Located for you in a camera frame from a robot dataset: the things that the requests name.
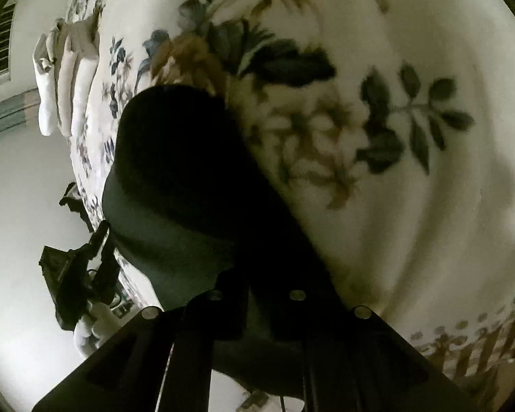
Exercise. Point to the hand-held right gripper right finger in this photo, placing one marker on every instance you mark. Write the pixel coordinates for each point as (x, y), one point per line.
(369, 369)

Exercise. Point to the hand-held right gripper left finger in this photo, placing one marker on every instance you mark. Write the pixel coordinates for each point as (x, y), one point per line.
(154, 364)

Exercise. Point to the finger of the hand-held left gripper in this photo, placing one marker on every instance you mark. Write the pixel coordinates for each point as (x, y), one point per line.
(95, 240)
(108, 272)

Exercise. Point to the dark striped sweater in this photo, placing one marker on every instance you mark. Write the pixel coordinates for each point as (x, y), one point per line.
(184, 189)

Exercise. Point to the black clothes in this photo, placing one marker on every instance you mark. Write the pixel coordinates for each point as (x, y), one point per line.
(75, 206)

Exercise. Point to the person's left hand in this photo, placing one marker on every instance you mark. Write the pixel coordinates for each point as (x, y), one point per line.
(95, 328)

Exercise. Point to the beige folded garment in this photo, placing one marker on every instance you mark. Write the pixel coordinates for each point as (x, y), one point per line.
(83, 90)

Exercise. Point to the white folded shirt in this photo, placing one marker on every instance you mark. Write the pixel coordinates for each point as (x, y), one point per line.
(47, 94)

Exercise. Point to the green curtain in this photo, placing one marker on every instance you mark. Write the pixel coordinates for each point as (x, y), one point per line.
(4, 111)

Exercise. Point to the bed with floral blanket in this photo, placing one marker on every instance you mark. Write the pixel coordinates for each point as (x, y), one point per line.
(412, 201)

